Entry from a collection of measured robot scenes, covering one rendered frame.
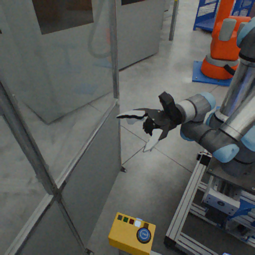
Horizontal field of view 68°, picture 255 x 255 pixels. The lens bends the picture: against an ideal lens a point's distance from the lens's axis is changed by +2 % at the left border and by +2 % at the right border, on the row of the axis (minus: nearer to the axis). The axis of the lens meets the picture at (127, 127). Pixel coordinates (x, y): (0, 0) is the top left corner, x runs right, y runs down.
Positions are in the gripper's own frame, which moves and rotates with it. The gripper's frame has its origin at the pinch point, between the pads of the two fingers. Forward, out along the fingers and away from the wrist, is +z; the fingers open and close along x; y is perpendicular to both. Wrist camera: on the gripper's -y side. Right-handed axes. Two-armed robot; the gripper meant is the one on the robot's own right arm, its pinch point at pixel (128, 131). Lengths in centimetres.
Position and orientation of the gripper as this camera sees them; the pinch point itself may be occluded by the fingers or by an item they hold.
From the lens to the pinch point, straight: 55.0
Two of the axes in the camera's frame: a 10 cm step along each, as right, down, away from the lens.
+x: -5.3, -6.7, 5.2
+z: -8.5, 3.6, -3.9
